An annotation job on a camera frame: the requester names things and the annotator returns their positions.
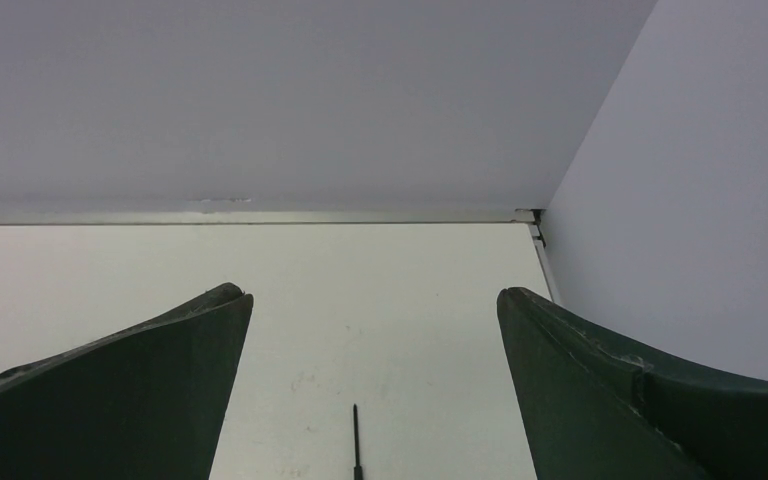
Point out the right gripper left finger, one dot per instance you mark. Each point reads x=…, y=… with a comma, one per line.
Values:
x=147, y=402

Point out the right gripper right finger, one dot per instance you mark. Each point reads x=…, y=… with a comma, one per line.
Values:
x=596, y=404

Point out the aluminium table edge frame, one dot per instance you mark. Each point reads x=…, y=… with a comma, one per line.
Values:
x=230, y=213

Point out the orange handled screwdriver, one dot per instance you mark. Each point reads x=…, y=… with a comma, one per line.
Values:
x=358, y=473

